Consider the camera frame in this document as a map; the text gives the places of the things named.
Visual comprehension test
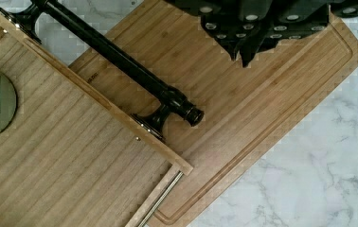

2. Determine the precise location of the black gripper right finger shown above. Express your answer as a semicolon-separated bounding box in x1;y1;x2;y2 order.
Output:
240;0;330;67

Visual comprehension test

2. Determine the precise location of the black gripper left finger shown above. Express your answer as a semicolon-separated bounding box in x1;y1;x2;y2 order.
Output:
200;0;247;61

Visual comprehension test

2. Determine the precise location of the black metal drawer handle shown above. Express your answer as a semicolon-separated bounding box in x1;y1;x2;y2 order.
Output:
0;0;204;141

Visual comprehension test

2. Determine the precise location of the bamboo cutting board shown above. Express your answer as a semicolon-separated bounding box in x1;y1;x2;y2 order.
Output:
68;0;358;226

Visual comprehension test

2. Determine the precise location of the metal drawer slide rail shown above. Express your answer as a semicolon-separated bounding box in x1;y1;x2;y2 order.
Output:
135;171;184;227

